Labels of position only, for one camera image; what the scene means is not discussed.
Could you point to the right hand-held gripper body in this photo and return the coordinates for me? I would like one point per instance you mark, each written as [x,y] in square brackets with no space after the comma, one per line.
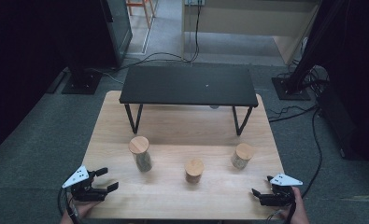
[278,199]

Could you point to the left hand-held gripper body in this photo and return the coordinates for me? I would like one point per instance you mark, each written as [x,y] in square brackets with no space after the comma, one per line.
[82,193]

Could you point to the medium jar pale grain contents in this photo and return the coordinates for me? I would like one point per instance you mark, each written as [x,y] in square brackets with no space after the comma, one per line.
[244,151]

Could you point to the tall glass jar wooden lid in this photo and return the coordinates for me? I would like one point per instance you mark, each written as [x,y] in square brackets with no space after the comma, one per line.
[138,144]

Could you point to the short jar reddish contents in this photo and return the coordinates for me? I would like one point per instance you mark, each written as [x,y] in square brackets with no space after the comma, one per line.
[194,167]

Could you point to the black metal shelf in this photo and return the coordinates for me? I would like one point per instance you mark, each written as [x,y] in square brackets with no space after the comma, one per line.
[179,84]

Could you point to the person's left hand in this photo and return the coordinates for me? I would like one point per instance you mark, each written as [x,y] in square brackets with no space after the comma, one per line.
[82,208]

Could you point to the person's right hand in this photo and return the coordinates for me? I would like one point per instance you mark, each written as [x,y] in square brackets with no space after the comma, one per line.
[300,207]

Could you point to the black stand with square base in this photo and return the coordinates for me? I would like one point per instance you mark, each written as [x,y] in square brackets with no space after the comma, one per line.
[81,82]

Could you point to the dark box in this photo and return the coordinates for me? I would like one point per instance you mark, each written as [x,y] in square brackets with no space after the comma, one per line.
[344,124]

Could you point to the black slanted stand with base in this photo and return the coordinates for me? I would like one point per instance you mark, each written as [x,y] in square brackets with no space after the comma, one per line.
[292,88]

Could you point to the dark glass panel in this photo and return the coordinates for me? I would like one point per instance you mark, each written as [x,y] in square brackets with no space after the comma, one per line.
[120,31]

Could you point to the beige wooden desk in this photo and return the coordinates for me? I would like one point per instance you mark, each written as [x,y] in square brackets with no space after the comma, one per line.
[241,18]

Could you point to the orange wooden stool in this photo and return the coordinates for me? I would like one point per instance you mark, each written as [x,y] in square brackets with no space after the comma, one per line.
[145,9]

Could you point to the white power socket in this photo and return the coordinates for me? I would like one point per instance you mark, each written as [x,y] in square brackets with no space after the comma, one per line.
[194,2]

